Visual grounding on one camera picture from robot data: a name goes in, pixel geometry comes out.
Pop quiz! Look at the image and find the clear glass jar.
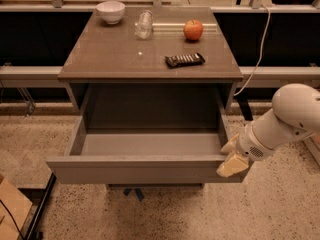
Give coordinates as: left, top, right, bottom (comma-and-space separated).
135, 10, 153, 40

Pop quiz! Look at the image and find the grey drawer cabinet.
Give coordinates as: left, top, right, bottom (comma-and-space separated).
57, 5, 244, 189

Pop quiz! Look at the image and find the blue tape cross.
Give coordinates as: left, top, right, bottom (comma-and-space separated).
123, 188, 144, 202

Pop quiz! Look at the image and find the grey top drawer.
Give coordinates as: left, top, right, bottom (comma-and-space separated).
46, 83, 249, 185

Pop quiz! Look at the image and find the black snack bar wrapper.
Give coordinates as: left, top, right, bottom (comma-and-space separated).
165, 53, 205, 68

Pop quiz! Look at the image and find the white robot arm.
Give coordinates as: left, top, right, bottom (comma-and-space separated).
217, 84, 320, 178

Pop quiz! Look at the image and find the black metal stand leg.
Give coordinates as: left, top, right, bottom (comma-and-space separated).
25, 174, 56, 240

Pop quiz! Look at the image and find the red apple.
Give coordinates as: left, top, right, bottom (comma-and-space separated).
183, 20, 203, 41

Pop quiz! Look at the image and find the brown cardboard box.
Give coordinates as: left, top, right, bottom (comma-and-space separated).
0, 175, 32, 240

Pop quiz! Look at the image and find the white ceramic bowl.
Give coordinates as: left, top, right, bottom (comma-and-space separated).
96, 1, 125, 24

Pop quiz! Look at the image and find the thin black cable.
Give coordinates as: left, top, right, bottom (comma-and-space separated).
0, 199, 26, 240

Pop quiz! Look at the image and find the white cable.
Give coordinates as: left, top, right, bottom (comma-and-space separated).
233, 4, 272, 97

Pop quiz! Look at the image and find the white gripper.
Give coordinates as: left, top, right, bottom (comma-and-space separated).
217, 120, 275, 178

